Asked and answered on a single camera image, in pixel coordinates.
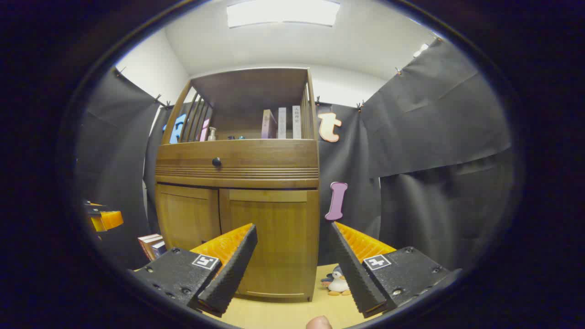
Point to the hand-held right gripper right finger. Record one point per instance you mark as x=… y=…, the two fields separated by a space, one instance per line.
x=354 y=274

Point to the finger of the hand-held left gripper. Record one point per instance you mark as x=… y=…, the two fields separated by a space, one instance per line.
x=109 y=220

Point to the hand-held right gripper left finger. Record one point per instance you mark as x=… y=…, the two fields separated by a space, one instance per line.
x=235 y=269

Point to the wooden shoe cabinet door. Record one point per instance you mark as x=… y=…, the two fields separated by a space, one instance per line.
x=283 y=228
x=187 y=214

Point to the wooden double-door shoe cabinet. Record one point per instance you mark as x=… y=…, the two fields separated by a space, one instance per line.
x=247 y=91

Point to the penguin plush toy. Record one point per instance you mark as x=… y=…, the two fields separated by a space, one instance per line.
x=338 y=283

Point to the red standing book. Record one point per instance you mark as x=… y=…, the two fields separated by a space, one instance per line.
x=145 y=244

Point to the orange standing book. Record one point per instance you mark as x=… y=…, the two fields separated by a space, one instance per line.
x=153 y=247

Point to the blue standing book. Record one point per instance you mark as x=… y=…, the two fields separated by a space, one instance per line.
x=160 y=249

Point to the wooden drawer with black knob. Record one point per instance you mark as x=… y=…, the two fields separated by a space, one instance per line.
x=256 y=160

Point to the small pump bottle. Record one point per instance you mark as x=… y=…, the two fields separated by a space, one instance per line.
x=212 y=135

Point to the black backdrop cloth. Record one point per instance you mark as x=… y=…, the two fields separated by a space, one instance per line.
x=434 y=137

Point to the small ceiling light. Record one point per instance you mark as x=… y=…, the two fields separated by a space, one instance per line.
x=421 y=49

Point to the large ceiling light panel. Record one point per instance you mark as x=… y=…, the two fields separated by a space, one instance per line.
x=283 y=13

